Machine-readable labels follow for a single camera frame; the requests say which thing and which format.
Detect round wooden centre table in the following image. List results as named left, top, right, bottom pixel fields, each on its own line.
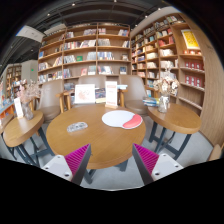
left=45, top=103, right=147, bottom=185

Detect glass vase dried flowers right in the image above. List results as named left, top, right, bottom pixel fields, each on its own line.
left=153, top=63, right=179, bottom=113

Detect beige armchair middle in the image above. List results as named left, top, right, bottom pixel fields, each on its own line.
left=78, top=75, right=106, bottom=88

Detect white card stand left table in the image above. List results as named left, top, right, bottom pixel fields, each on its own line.
left=14, top=97, right=24, bottom=118

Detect beige armchair left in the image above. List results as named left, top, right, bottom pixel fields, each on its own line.
left=38, top=79, right=64, bottom=121

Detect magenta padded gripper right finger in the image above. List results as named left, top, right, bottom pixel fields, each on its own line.
left=132, top=144, right=182, bottom=185

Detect beige armchair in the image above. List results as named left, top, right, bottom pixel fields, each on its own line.
left=38, top=79, right=64, bottom=121
left=120, top=75, right=148, bottom=115
left=78, top=75, right=106, bottom=88

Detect white red mouse pad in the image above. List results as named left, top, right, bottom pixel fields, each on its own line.
left=102, top=110, right=143, bottom=129

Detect glass vase dried flowers left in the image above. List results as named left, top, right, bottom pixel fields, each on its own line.
left=17, top=81, right=41, bottom=120

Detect white red menu sign stand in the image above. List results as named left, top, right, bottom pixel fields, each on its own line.
left=105, top=81, right=118, bottom=108

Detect wooden bookshelf centre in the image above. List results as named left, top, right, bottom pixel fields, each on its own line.
left=38, top=22, right=132, bottom=84

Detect wooden bookshelf right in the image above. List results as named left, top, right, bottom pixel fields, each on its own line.
left=131, top=13, right=205, bottom=115

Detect wooden bookshelf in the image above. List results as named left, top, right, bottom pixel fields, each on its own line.
left=131, top=13, right=205, bottom=115
left=5, top=64, right=22, bottom=99
left=38, top=22, right=132, bottom=84

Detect wooden bookshelf far left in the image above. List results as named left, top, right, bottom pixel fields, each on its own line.
left=5, top=64, right=22, bottom=99

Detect round wooden right table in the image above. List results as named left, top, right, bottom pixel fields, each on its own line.
left=148, top=103, right=201, bottom=160

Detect round wooden table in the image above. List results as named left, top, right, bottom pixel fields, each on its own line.
left=3, top=110, right=54, bottom=167
left=148, top=103, right=201, bottom=160
left=45, top=103, right=147, bottom=185

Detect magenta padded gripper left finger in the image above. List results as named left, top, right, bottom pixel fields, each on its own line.
left=42, top=144, right=91, bottom=185

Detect beige armchair right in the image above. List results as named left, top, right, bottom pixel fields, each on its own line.
left=120, top=75, right=148, bottom=115

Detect stack of books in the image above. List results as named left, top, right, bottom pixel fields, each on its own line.
left=143, top=97, right=159, bottom=107

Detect round wooden left table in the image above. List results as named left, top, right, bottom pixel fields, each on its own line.
left=3, top=110, right=54, bottom=167

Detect white picture sign stand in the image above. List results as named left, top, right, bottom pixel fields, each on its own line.
left=75, top=84, right=95, bottom=104

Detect glass vase dried flowers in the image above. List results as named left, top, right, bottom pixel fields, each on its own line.
left=17, top=81, right=41, bottom=120
left=153, top=63, right=179, bottom=113

